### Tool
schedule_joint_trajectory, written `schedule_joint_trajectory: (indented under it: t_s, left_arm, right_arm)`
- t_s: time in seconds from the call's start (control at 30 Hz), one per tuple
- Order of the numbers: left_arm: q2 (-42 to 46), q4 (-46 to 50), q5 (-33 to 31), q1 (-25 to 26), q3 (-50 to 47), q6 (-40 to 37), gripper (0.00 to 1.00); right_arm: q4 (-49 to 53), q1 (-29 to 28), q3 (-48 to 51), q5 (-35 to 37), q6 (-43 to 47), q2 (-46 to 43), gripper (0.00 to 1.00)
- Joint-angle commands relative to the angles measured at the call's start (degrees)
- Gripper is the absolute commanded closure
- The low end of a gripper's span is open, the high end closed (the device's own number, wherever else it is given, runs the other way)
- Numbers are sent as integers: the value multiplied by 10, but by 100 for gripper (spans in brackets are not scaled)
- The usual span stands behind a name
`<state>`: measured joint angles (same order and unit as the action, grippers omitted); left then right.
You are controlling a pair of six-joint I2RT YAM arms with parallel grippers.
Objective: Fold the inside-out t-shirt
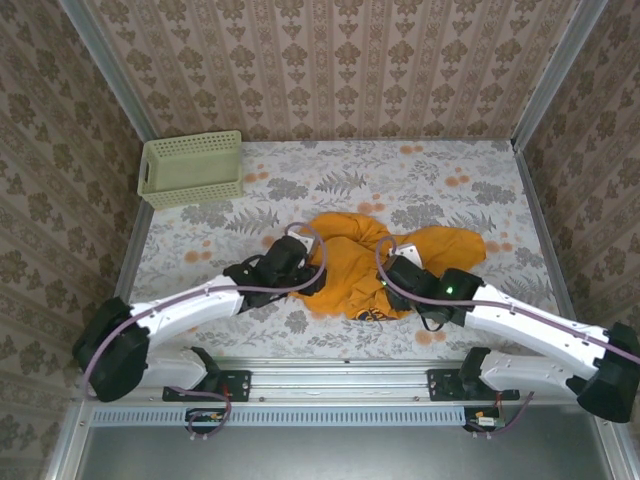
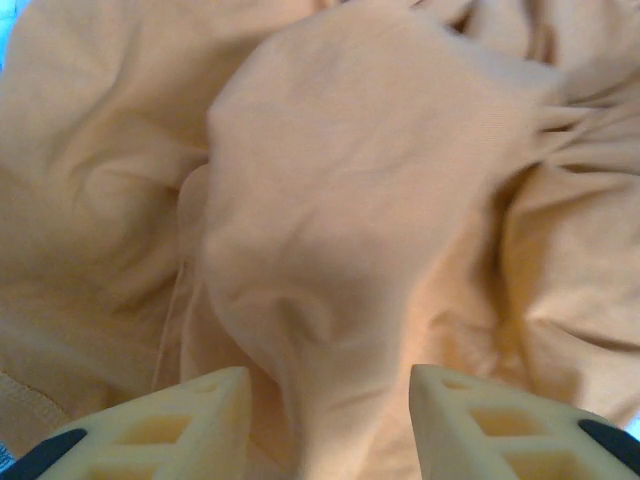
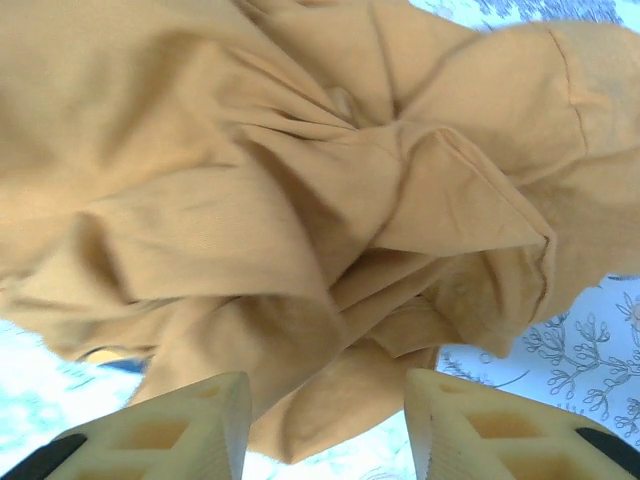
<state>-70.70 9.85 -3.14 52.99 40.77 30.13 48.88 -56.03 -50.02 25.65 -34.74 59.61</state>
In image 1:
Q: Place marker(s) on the mustard yellow t-shirt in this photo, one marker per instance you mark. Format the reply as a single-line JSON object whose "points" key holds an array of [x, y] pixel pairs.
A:
{"points": [[345, 280]]}

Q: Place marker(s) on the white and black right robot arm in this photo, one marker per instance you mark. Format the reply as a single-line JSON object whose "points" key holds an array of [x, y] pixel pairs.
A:
{"points": [[525, 315]]}

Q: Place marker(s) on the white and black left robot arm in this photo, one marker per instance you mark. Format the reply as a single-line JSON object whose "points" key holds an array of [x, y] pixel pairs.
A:
{"points": [[190, 305]]}

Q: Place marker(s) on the floral patterned tablecloth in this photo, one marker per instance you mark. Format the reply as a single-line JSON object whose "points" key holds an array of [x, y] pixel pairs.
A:
{"points": [[300, 175]]}

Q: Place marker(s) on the aluminium base beam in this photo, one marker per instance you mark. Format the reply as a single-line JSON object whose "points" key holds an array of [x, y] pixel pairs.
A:
{"points": [[325, 380]]}

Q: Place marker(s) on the pale green perforated plastic basket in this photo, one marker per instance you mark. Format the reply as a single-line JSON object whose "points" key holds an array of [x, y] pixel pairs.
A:
{"points": [[195, 167]]}

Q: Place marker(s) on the small black controller board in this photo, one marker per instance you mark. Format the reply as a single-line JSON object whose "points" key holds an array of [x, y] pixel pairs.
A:
{"points": [[485, 420], [205, 419]]}

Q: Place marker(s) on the grey metal panel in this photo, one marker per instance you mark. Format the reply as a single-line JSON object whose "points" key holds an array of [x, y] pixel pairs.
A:
{"points": [[325, 455]]}

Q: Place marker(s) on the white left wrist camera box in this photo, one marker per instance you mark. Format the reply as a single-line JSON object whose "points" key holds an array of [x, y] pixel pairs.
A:
{"points": [[306, 244]]}

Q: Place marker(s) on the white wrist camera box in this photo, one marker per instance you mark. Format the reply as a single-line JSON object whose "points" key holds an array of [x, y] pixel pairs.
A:
{"points": [[411, 252], [306, 244]]}

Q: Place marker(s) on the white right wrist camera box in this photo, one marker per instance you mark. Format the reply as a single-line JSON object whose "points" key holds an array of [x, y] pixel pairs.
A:
{"points": [[411, 252]]}

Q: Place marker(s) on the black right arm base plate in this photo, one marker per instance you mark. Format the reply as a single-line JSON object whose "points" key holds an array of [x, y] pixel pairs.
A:
{"points": [[440, 385]]}

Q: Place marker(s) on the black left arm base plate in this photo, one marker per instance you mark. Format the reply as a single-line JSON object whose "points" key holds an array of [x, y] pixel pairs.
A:
{"points": [[240, 385]]}

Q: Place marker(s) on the aluminium side rail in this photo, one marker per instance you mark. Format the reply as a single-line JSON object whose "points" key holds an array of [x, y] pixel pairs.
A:
{"points": [[545, 225], [131, 250]]}

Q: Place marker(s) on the aluminium frame post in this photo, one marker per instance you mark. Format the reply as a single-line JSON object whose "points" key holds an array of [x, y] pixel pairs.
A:
{"points": [[110, 75], [555, 75]]}

